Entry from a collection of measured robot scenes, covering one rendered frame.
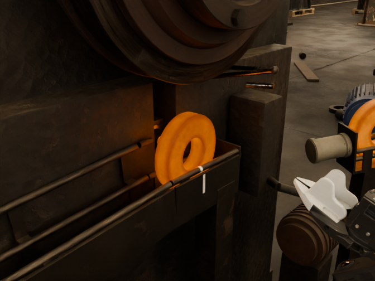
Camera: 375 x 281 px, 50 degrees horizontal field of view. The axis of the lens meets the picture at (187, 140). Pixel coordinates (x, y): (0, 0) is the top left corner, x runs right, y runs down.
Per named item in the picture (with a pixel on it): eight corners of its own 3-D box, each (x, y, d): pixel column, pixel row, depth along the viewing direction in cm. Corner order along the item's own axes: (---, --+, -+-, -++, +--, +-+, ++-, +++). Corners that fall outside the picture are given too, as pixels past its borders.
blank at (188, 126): (142, 151, 69) (157, 156, 67) (191, 94, 77) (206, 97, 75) (169, 203, 80) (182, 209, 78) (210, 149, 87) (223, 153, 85)
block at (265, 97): (222, 185, 101) (226, 92, 92) (241, 174, 106) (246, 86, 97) (258, 200, 94) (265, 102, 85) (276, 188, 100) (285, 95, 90)
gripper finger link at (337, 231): (323, 195, 60) (376, 233, 56) (318, 203, 61) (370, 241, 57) (308, 208, 57) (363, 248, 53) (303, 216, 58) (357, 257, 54)
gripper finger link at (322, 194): (307, 156, 60) (363, 193, 55) (292, 185, 63) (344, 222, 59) (296, 163, 58) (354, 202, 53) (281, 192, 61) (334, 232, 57)
